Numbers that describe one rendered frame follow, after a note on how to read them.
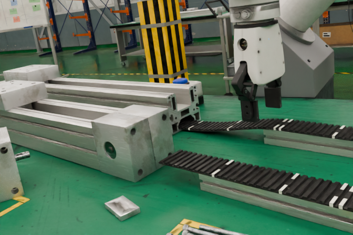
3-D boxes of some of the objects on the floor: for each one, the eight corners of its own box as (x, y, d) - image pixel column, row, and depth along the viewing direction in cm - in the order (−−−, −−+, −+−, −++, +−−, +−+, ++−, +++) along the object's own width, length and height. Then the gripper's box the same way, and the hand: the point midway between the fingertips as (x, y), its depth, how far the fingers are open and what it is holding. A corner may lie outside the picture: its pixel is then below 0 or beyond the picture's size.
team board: (-23, 95, 629) (-57, -28, 579) (-3, 87, 675) (-33, -26, 625) (55, 88, 587) (26, -44, 537) (72, 81, 633) (45, -42, 583)
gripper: (260, 13, 73) (267, 99, 78) (207, 25, 61) (218, 127, 66) (297, 9, 68) (302, 102, 73) (247, 22, 56) (257, 132, 61)
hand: (262, 107), depth 69 cm, fingers open, 8 cm apart
